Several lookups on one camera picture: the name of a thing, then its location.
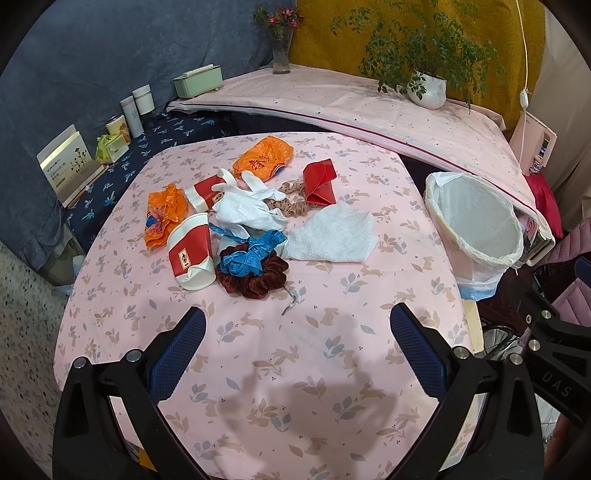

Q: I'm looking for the glass vase with flowers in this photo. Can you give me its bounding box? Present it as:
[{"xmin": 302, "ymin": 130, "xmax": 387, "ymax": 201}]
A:
[{"xmin": 253, "ymin": 4, "xmax": 304, "ymax": 75}]

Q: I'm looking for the cream orange printed box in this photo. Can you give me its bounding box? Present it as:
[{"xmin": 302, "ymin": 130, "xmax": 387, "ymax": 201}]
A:
[{"xmin": 105, "ymin": 114, "xmax": 131, "ymax": 145}]

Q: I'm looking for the red paper envelope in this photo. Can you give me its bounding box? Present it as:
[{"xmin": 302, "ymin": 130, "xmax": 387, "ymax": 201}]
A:
[{"xmin": 303, "ymin": 159, "xmax": 337, "ymax": 207}]

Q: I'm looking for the white card stand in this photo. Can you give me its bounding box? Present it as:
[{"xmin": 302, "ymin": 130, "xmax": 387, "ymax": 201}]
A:
[{"xmin": 37, "ymin": 124, "xmax": 105, "ymax": 208}]

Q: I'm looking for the beige dotted scrunchie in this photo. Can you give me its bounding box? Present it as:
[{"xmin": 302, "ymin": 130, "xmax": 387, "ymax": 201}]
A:
[{"xmin": 264, "ymin": 181, "xmax": 310, "ymax": 218}]

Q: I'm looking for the pink rabbit print tablecloth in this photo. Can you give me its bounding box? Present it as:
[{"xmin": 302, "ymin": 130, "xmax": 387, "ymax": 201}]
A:
[{"xmin": 54, "ymin": 133, "xmax": 471, "ymax": 479}]

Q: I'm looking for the small orange plastic bag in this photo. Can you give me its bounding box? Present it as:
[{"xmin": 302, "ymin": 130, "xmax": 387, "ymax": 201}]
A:
[{"xmin": 143, "ymin": 183, "xmax": 188, "ymax": 248}]

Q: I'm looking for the pink puffer jacket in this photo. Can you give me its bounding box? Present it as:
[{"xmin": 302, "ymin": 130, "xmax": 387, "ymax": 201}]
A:
[{"xmin": 534, "ymin": 218, "xmax": 590, "ymax": 327}]

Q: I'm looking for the white cloth glove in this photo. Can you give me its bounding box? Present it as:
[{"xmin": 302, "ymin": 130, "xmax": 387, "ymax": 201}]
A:
[{"xmin": 211, "ymin": 168, "xmax": 288, "ymax": 237}]

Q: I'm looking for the mint green box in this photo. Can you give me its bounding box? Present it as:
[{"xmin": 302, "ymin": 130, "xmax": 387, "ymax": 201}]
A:
[{"xmin": 173, "ymin": 64, "xmax": 222, "ymax": 99}]

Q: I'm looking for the blue ribbon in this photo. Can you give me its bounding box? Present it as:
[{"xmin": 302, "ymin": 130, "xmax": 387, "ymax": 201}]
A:
[{"xmin": 209, "ymin": 223, "xmax": 287, "ymax": 278}]

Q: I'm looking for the pink electronic device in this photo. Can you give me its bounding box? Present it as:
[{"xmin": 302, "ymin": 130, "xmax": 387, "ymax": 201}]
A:
[{"xmin": 509, "ymin": 111, "xmax": 557, "ymax": 176}]

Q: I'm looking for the large orange plastic bag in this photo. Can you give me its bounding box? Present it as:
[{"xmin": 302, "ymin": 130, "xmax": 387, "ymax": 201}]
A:
[{"xmin": 231, "ymin": 136, "xmax": 294, "ymax": 181}]

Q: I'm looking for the small green white box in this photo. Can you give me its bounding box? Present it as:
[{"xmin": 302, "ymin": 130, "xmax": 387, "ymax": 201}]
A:
[{"xmin": 95, "ymin": 134, "xmax": 128, "ymax": 164}]

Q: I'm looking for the dark red velvet scrunchie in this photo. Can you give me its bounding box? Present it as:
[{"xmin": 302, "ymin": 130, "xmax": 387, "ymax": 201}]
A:
[{"xmin": 215, "ymin": 244, "xmax": 288, "ymax": 300}]

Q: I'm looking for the navy floral cloth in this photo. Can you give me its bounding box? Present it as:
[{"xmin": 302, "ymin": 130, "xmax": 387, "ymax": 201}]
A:
[{"xmin": 65, "ymin": 111, "xmax": 238, "ymax": 252}]

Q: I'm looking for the pale pink bench cloth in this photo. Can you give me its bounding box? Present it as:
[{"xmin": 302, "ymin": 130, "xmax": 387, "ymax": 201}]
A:
[{"xmin": 168, "ymin": 65, "xmax": 556, "ymax": 266}]

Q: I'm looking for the red cloth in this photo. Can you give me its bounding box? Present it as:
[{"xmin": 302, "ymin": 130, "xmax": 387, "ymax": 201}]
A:
[{"xmin": 525, "ymin": 173, "xmax": 564, "ymax": 240}]

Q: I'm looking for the white tall bottle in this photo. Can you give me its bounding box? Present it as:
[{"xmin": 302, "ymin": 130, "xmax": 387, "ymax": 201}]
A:
[{"xmin": 120, "ymin": 96, "xmax": 144, "ymax": 138}]

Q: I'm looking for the white paper napkin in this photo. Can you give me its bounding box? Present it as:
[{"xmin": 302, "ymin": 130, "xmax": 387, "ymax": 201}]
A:
[{"xmin": 280, "ymin": 202, "xmax": 379, "ymax": 263}]

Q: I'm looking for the red paper cup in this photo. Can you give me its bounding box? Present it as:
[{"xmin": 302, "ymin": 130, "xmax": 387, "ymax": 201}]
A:
[
  {"xmin": 167, "ymin": 213, "xmax": 215, "ymax": 291},
  {"xmin": 183, "ymin": 168, "xmax": 236, "ymax": 213}
]

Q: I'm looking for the white cord with switch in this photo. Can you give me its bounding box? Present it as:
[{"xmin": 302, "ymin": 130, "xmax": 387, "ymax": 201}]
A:
[{"xmin": 513, "ymin": 0, "xmax": 532, "ymax": 158}]

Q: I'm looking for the grey wire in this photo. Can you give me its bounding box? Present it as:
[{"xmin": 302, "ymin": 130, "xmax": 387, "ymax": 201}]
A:
[{"xmin": 280, "ymin": 285, "xmax": 303, "ymax": 316}]

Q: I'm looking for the potted green plant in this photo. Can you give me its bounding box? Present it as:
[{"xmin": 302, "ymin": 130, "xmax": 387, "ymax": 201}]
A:
[{"xmin": 331, "ymin": 1, "xmax": 507, "ymax": 105}]

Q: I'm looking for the white jar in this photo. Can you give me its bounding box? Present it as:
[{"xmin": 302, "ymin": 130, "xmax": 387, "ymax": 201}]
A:
[{"xmin": 132, "ymin": 84, "xmax": 155, "ymax": 116}]

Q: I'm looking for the white lined trash bin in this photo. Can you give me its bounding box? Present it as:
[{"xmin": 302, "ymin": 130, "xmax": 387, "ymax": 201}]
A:
[{"xmin": 424, "ymin": 172, "xmax": 524, "ymax": 301}]

